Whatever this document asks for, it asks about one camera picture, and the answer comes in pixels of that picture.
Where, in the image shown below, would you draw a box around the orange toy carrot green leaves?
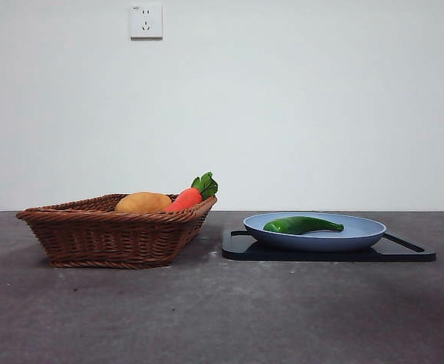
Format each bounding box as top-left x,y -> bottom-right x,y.
163,171 -> 219,212

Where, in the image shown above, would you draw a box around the blue round plate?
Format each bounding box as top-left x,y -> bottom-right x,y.
243,212 -> 388,253

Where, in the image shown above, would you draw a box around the white wall socket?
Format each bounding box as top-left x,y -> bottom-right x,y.
130,3 -> 164,40

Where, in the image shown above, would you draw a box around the yellow-brown potato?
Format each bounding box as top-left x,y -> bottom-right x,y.
114,191 -> 173,213

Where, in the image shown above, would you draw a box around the green chili pepper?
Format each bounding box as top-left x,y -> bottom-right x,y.
263,215 -> 345,234

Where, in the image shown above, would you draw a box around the brown wicker basket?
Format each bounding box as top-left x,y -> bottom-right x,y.
15,193 -> 218,269

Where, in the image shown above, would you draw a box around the black flat tray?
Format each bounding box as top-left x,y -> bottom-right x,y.
221,228 -> 438,262

